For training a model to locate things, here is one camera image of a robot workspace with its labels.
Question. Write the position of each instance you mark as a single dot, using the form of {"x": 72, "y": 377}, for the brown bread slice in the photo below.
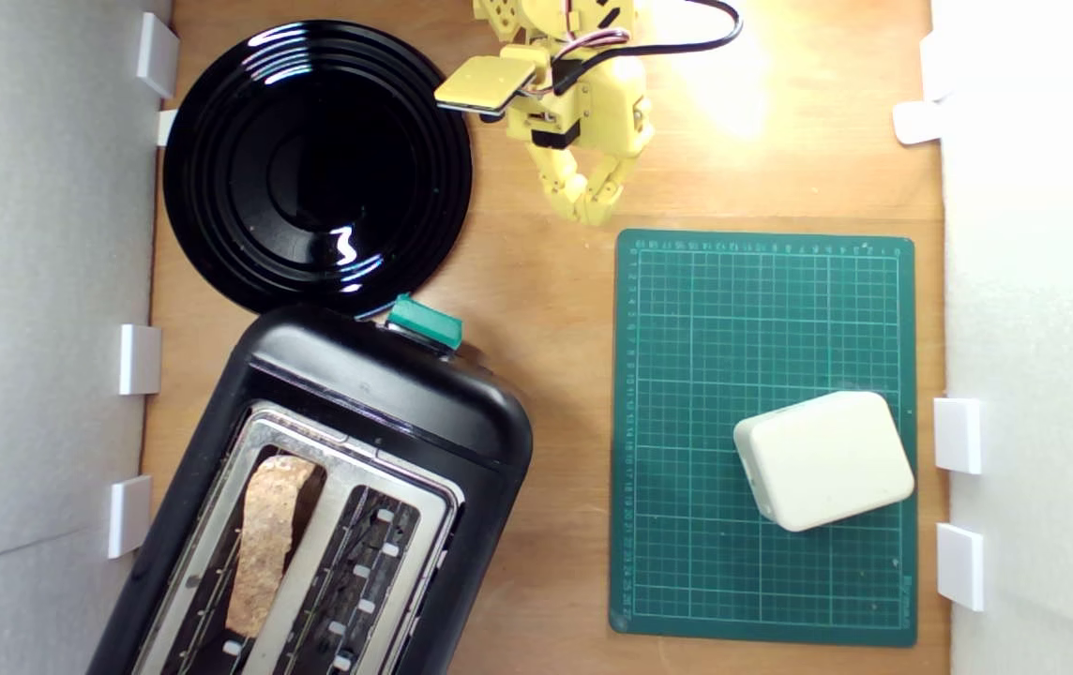
{"x": 264, "y": 544}

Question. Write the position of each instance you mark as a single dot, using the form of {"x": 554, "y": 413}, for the green toaster lever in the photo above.
{"x": 424, "y": 322}

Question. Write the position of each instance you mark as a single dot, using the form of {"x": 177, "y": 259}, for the black two-slot toaster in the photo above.
{"x": 386, "y": 403}

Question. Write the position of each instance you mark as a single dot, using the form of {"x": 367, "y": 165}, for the green cutting mat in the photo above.
{"x": 715, "y": 375}

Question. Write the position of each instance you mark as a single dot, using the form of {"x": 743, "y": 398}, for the black plate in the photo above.
{"x": 311, "y": 169}

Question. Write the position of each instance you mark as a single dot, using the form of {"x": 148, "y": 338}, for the white block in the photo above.
{"x": 823, "y": 459}

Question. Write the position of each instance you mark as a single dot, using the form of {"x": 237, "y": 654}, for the yellow wrist camera mount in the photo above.
{"x": 485, "y": 82}

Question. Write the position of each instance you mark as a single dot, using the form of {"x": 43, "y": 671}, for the white wall clip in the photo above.
{"x": 167, "y": 127}
{"x": 960, "y": 566}
{"x": 140, "y": 359}
{"x": 158, "y": 54}
{"x": 958, "y": 435}
{"x": 916, "y": 122}
{"x": 129, "y": 516}

